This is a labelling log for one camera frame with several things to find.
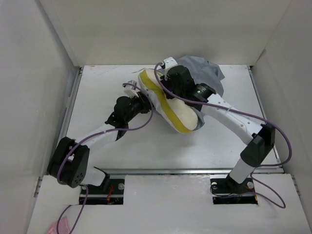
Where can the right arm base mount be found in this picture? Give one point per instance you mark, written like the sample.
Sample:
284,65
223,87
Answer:
226,191

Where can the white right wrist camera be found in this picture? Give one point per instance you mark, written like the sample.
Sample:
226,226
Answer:
168,63

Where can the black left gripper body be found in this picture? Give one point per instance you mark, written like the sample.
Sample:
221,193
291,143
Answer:
138,105

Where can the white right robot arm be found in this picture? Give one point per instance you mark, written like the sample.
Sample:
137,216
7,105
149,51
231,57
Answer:
259,138

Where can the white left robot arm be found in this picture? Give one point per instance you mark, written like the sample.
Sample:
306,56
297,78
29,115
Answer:
69,163

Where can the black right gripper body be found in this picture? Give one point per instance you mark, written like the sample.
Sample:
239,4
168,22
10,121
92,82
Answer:
175,91

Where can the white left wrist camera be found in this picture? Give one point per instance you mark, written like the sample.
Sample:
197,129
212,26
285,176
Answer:
130,89

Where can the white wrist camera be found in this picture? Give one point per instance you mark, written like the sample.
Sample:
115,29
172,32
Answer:
168,63
130,89

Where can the pink plastic bag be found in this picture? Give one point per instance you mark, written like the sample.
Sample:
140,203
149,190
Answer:
62,225

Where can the cream and yellow pillow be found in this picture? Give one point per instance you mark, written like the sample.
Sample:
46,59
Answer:
179,115

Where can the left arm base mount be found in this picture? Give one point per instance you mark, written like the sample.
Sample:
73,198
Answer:
103,188

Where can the grey fabric pillowcase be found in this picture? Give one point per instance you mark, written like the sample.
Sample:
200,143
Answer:
202,71

